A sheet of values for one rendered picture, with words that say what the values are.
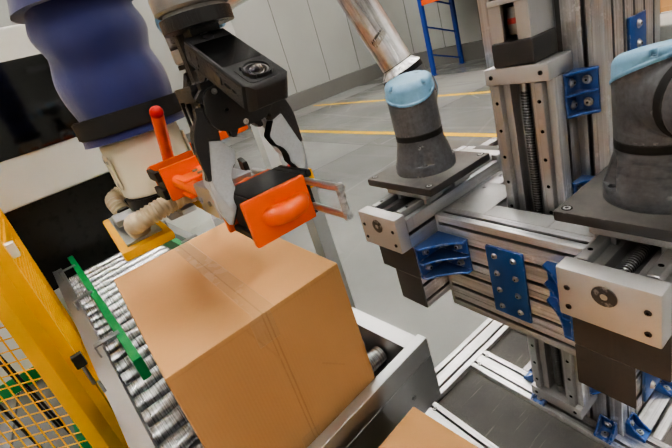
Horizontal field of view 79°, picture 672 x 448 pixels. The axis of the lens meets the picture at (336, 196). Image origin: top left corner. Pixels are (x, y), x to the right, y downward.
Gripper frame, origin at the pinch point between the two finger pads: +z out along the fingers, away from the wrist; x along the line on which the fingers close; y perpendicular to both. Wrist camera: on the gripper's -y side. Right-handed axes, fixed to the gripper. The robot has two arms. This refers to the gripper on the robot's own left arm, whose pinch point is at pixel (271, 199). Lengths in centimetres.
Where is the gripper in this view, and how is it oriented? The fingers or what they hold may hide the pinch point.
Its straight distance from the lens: 45.6
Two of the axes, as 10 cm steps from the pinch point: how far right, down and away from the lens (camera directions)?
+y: -5.7, -1.4, 8.1
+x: -7.7, 4.2, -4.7
